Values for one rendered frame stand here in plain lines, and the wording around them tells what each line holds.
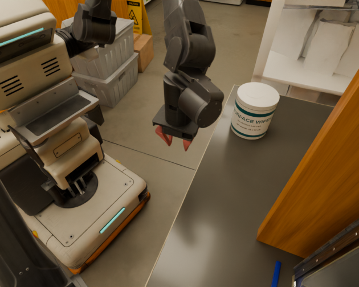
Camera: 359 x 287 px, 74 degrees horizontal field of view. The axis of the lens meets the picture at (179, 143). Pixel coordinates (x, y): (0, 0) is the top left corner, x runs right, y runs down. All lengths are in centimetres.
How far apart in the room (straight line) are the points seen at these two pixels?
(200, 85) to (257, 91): 42
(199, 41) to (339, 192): 33
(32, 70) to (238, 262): 76
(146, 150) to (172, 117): 155
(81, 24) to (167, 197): 129
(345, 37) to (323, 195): 92
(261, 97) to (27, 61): 69
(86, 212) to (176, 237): 92
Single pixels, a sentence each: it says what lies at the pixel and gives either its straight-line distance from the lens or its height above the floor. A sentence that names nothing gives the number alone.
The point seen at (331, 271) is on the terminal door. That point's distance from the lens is 46.
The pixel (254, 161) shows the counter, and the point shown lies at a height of 94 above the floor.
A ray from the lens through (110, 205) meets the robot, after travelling 147.
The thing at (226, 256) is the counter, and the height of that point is 94.
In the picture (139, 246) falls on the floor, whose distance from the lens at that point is 164.
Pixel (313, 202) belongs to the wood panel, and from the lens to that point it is 48.
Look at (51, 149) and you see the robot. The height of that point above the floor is 88.
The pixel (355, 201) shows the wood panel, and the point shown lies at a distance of 47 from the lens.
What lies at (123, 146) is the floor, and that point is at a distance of 210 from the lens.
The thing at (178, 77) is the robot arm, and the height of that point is 129.
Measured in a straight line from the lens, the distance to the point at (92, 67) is 231.
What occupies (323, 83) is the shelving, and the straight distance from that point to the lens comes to 129.
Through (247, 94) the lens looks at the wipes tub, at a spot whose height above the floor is 109.
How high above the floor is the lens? 154
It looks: 48 degrees down
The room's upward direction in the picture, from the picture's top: straight up
